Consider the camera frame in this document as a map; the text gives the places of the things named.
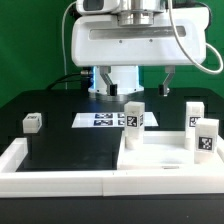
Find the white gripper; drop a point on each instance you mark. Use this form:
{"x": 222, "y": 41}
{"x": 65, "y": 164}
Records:
{"x": 137, "y": 33}

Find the white square table top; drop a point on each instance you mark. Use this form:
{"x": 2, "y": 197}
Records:
{"x": 160, "y": 150}

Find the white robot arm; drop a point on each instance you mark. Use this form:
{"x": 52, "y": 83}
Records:
{"x": 125, "y": 77}

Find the white marker sheet with tags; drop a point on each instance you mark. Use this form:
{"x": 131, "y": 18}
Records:
{"x": 90, "y": 120}

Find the white U-shaped fence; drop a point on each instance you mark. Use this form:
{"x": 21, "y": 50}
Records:
{"x": 192, "y": 180}

